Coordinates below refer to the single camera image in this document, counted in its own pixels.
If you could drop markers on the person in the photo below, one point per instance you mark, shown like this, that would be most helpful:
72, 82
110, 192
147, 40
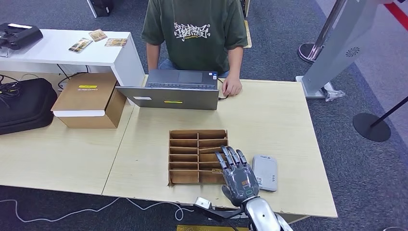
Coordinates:
194, 47

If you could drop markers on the person's left hand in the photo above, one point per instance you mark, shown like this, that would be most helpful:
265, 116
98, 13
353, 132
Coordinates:
231, 86

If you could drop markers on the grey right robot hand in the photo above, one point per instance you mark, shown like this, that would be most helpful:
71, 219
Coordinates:
240, 185

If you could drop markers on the person's left forearm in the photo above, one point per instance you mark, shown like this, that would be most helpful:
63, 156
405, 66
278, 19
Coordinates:
236, 62

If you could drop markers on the grey kiosk stand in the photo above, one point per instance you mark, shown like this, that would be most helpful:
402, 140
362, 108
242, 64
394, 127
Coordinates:
338, 47

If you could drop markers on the yellow floor tape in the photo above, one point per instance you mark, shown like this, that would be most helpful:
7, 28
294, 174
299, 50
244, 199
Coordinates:
248, 35

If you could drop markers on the black controller device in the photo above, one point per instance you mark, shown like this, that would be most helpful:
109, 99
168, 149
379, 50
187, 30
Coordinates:
19, 36

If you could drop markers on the clear plastic bag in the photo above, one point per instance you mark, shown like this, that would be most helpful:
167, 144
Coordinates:
333, 94

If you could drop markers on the black carry case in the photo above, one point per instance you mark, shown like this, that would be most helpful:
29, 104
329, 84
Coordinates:
25, 105

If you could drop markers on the chrome stanchion post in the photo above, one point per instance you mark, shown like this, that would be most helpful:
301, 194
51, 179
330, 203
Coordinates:
307, 52

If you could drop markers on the black stanchion post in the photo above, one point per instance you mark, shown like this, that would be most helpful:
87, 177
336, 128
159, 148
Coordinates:
369, 127

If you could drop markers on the red barrier belt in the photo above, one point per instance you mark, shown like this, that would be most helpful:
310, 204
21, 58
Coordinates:
398, 16

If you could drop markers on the white side table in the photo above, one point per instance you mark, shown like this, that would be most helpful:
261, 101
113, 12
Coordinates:
47, 51

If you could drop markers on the person's right forearm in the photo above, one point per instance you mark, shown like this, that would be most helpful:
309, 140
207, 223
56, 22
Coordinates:
153, 57

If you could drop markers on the grey laptop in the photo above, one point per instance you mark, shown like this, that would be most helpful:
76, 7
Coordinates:
172, 98

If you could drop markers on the dark picture card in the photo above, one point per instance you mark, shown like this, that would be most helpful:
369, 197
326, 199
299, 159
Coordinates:
80, 45

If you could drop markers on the black box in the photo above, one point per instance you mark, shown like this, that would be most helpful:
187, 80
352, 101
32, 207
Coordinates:
102, 8

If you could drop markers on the tan room key card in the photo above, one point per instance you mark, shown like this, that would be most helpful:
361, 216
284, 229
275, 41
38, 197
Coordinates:
216, 170

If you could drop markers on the brown cardboard box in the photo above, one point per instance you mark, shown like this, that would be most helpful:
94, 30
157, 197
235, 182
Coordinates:
86, 98

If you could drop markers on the wooden card organizer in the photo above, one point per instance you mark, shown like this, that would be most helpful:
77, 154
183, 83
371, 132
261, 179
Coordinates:
188, 156

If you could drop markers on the grey white card reader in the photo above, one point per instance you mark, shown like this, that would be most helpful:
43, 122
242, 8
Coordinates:
267, 172

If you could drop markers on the tan picture ID card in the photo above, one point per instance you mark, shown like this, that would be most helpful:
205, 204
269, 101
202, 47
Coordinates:
116, 42

